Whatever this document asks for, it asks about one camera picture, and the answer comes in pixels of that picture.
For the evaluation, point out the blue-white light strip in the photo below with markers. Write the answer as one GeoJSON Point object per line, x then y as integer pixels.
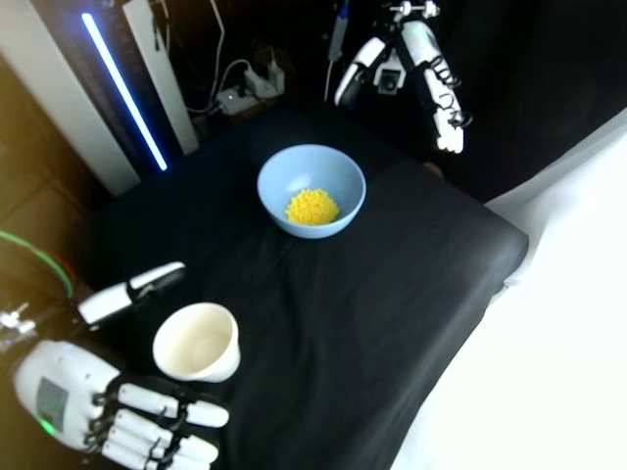
{"type": "Point", "coordinates": [125, 93]}

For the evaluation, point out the black light strip panel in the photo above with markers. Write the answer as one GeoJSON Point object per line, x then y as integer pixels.
{"type": "Point", "coordinates": [142, 88]}

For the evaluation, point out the yellow corn kernels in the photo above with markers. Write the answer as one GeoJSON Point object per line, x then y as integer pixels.
{"type": "Point", "coordinates": [313, 208]}

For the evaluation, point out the black tablecloth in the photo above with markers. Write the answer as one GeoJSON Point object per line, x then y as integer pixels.
{"type": "Point", "coordinates": [343, 318]}

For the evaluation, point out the blue bowl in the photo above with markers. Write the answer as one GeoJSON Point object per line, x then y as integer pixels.
{"type": "Point", "coordinates": [313, 166]}

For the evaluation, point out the narrow white upright panel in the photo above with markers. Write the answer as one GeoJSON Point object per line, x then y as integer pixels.
{"type": "Point", "coordinates": [159, 73]}

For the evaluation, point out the wide white upright panel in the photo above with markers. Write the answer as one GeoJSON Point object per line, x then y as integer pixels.
{"type": "Point", "coordinates": [63, 88]}

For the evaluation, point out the white adapter box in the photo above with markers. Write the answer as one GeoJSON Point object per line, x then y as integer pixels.
{"type": "Point", "coordinates": [235, 100]}

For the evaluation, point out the white power strip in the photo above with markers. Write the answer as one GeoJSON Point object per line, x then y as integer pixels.
{"type": "Point", "coordinates": [267, 83]}

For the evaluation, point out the white backdrop cloth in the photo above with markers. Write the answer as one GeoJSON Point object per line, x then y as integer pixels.
{"type": "Point", "coordinates": [563, 343]}

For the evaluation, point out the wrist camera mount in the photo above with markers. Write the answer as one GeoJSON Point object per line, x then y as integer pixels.
{"type": "Point", "coordinates": [390, 78]}

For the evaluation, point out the white cup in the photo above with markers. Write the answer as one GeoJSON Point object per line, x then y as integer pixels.
{"type": "Point", "coordinates": [196, 343]}

